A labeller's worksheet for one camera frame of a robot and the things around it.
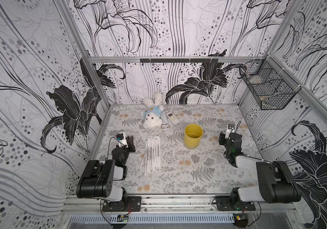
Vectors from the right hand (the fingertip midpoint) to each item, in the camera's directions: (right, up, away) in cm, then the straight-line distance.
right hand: (227, 130), depth 92 cm
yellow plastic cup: (-22, -2, +4) cm, 23 cm away
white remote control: (-41, +2, +12) cm, 43 cm away
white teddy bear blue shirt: (-50, +7, +8) cm, 52 cm away
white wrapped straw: (-45, -14, -1) cm, 48 cm away
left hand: (-62, -4, -2) cm, 62 cm away
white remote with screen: (-36, +10, +18) cm, 42 cm away
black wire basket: (+25, +28, -4) cm, 38 cm away
